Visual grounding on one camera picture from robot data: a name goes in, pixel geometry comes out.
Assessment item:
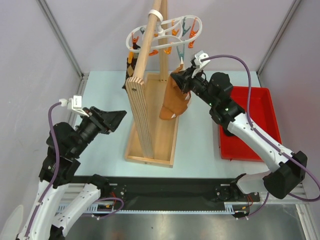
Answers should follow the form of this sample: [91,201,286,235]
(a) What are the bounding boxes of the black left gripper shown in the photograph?
[71,104,128,156]

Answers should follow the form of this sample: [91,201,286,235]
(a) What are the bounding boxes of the brown orange sock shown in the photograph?
[159,75,192,121]

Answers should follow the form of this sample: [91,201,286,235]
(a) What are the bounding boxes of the argyle sock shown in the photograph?
[122,51,139,90]

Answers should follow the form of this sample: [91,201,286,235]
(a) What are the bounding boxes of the white round clip hanger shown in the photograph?
[125,15,203,56]

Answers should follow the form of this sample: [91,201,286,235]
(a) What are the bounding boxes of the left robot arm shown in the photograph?
[14,103,127,240]

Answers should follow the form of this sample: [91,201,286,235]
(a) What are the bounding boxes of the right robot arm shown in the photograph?
[170,67,307,201]

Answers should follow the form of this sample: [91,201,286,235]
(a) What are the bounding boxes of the teal clothes peg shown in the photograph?
[176,44,185,65]

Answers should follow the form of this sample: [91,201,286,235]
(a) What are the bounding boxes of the wooden rack stand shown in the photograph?
[124,13,179,168]

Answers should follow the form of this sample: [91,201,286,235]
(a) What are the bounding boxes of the red plastic bin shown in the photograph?
[219,86,282,163]

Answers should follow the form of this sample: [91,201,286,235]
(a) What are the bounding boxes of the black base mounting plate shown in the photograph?
[107,176,260,212]

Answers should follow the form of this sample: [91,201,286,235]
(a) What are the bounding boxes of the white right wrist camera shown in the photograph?
[191,50,211,78]

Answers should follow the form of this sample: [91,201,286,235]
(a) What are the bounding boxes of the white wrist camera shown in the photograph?
[59,95,89,117]
[191,50,211,78]

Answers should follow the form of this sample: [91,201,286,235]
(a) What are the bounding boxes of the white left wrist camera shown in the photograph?
[59,95,89,117]

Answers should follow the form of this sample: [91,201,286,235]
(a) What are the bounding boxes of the aluminium frame rail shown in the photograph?
[57,182,308,215]

